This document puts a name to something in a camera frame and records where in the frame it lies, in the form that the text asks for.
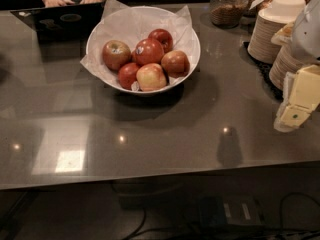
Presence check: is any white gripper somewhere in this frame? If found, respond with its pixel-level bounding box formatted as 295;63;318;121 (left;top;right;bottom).
271;0;320;132

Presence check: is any front yellow-red apple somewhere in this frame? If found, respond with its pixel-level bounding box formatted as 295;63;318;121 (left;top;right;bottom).
136;63;167;92

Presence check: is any centre red apple with sticker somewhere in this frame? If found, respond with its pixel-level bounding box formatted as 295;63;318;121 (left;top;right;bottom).
133;38;164;65

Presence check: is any white bowl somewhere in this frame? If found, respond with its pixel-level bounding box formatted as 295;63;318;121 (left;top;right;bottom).
85;5;202;95

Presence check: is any person's right hand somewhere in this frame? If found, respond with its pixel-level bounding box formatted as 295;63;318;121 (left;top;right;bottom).
43;0;74;7

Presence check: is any front stack of paper bowls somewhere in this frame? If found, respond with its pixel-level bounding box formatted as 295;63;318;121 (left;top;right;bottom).
269;44;302;90

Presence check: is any glass jar with granola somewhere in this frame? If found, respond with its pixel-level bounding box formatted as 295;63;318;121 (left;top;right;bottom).
209;0;249;28

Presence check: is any black box under table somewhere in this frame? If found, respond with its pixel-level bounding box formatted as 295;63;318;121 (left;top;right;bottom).
198;195;264;229

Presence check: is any white paper liner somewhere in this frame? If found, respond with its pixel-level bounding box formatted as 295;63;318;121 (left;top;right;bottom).
79;0;194;89

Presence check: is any black laptop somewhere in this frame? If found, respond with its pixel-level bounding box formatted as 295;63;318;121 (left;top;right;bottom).
11;2;104;43

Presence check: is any black cable on floor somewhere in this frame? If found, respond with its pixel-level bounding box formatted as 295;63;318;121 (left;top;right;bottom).
109;182;320;240

